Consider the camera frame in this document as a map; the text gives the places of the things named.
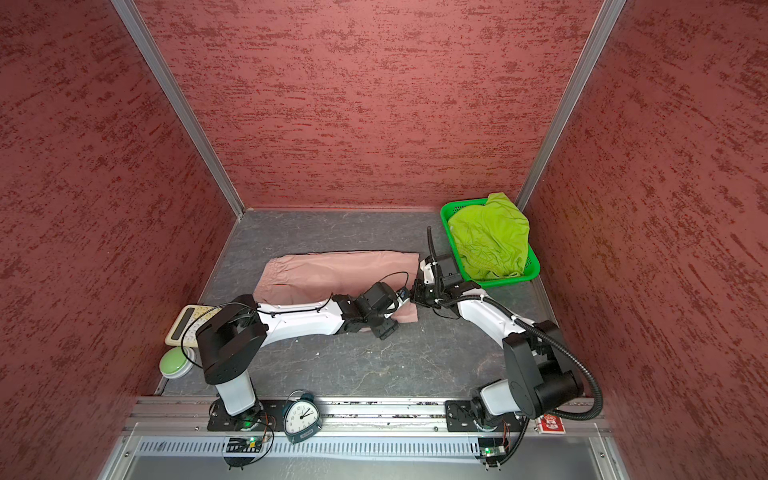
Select pink shorts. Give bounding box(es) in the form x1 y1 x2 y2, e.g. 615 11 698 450
253 251 419 305

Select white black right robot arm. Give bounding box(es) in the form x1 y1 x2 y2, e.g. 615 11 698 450
411 280 584 418

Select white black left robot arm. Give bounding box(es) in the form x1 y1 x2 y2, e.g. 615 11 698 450
195 282 410 418

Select lime green shorts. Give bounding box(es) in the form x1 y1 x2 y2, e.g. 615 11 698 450
448 191 532 282

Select green plastic basket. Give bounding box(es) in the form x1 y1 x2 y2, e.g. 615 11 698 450
439 197 541 289

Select teal alarm clock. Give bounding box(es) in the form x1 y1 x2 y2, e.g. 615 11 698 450
283 390 323 444

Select right controller board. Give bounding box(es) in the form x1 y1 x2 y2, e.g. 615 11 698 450
477 437 509 469

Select controller board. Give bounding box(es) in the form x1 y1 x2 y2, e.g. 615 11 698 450
477 437 509 469
223 437 263 469

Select left controller board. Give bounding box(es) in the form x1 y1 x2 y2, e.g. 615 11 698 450
223 437 263 469

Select beige calculator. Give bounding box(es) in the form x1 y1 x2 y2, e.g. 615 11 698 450
164 305 221 348

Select green push button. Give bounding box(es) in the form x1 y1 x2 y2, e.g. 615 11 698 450
159 346 196 380

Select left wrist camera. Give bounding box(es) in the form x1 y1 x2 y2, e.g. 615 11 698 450
363 282 400 314

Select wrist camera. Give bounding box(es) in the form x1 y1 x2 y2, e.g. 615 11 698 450
419 255 443 288
363 282 400 314

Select black corrugated cable conduit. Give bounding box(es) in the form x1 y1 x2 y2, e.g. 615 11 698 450
425 225 604 422

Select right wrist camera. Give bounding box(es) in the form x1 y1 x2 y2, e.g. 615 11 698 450
419 255 443 288

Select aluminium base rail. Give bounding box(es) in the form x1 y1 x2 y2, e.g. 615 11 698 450
119 395 607 439

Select right aluminium corner post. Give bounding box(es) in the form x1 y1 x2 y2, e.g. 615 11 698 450
516 0 626 211

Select aluminium corner post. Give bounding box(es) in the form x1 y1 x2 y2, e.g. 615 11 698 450
111 0 246 220
516 0 626 211

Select left aluminium corner post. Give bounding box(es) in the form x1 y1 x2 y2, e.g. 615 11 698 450
111 0 246 220

